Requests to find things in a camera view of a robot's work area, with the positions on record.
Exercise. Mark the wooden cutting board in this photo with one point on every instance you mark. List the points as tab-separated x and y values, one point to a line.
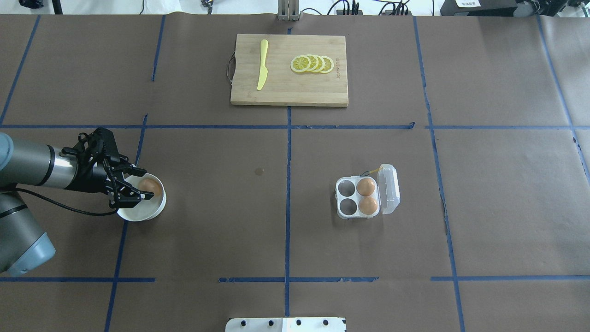
285	88

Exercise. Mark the brown egg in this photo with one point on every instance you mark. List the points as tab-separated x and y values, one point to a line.
150	185
368	206
366	186

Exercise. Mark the grey aluminium post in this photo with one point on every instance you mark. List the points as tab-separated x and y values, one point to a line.
288	10

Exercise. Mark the back lemon slice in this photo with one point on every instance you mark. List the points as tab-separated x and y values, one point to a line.
328	65

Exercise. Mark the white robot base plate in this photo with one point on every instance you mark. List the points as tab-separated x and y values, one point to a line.
287	324

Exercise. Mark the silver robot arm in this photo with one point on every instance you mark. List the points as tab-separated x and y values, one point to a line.
24	244

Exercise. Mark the clear plastic egg box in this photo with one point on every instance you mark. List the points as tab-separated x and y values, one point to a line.
387	193

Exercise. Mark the yellow plastic knife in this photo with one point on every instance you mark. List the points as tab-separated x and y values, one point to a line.
263	71

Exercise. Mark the white ceramic bowl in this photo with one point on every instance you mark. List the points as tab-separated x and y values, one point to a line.
147	209

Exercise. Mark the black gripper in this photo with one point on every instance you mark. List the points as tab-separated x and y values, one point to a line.
89	177

